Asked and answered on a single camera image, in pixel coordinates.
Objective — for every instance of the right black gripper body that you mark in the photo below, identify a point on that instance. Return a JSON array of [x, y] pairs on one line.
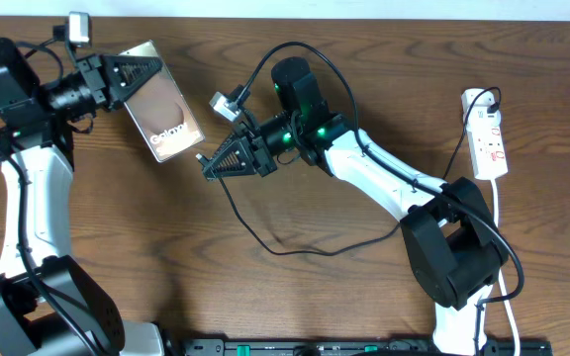
[[276, 137]]

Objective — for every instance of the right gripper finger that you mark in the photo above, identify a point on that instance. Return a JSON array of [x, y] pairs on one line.
[[231, 165], [231, 144]]

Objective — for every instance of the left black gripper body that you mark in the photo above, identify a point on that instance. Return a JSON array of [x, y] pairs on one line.
[[82, 91]]

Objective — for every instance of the Galaxy S25 Ultra smartphone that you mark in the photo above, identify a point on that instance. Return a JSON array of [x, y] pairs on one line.
[[161, 112]]

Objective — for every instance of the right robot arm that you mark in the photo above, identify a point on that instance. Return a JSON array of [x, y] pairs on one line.
[[455, 250]]

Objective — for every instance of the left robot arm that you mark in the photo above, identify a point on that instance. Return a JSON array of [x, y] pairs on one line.
[[48, 304]]

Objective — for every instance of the white power strip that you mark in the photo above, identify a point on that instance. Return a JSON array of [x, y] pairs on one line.
[[482, 118]]

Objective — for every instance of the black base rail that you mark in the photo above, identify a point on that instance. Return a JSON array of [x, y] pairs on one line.
[[411, 345]]

